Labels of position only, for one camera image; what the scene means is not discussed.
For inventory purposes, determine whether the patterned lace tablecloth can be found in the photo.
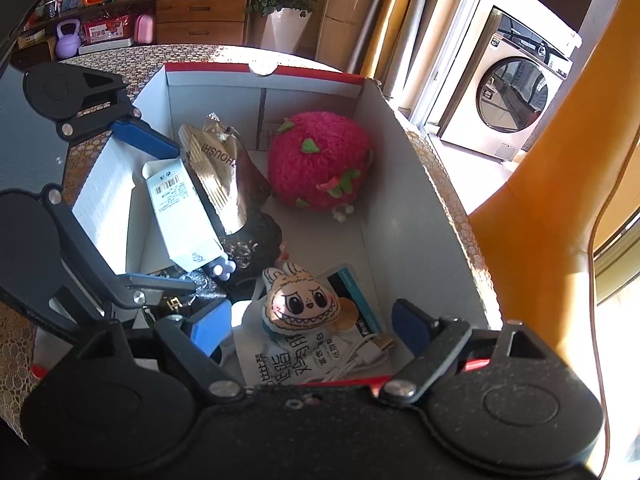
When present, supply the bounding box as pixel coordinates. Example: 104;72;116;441
1;63;502;468

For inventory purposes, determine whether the light blue small carton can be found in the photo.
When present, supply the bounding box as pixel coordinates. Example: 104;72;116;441
142;158;224;272

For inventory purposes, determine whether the pink small case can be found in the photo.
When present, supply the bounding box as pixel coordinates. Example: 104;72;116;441
134;14;155;44

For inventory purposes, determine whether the front-load washing machine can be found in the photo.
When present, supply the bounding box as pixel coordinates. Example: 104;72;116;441
439;8;572;162

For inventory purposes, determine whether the wooden drawer cabinet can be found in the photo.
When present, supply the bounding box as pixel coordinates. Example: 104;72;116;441
10;0;250;68

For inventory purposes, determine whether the pink plush strawberry toy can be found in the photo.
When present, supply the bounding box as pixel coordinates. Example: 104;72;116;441
268;112;374;222

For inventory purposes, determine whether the teal card box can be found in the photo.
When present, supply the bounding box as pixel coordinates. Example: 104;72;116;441
320;263;383;337

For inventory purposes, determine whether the red cardboard box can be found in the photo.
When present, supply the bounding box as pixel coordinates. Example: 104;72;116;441
29;60;504;391

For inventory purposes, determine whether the red gift box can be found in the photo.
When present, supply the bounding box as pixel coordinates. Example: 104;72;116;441
82;14;131;44

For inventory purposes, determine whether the silver foil snack bag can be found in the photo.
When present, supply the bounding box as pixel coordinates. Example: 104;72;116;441
178;113;271;235

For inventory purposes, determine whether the purple kettlebell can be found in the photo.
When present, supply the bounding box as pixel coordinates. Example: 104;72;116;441
55;18;81;60

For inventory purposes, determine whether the beige standing air conditioner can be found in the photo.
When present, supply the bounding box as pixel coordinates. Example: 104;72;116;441
316;0;373;72

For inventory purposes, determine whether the yellow curtain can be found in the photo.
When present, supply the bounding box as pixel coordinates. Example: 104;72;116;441
360;0;410;80

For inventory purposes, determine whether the white usb cable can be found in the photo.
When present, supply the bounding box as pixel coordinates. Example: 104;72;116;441
319;331;396;383

